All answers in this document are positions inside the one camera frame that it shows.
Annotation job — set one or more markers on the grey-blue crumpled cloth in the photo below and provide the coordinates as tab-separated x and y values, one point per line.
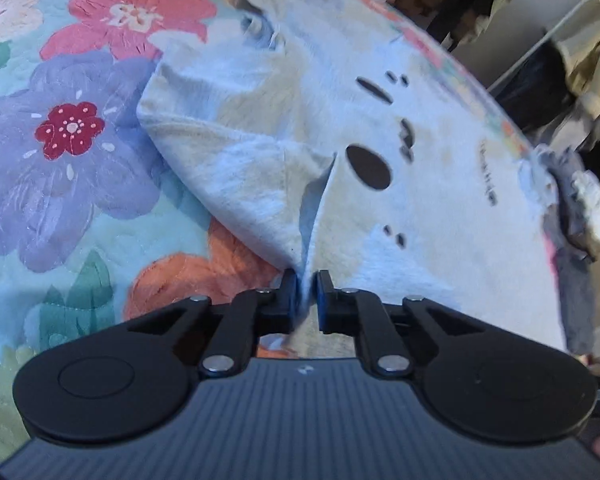
570	280

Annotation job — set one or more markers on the floral quilted bedspread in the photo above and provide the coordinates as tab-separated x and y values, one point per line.
70	185

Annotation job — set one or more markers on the black bag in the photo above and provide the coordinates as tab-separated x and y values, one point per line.
535	87

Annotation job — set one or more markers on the white rod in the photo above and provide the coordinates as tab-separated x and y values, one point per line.
545	37

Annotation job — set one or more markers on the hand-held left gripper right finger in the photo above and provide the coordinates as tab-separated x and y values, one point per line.
322	301

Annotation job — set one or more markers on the light grey sweatshirt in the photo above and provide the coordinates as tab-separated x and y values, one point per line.
280	125

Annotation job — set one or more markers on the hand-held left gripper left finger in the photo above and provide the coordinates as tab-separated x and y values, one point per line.
292	301

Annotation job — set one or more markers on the beige jacket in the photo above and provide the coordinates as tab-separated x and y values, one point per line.
592	45

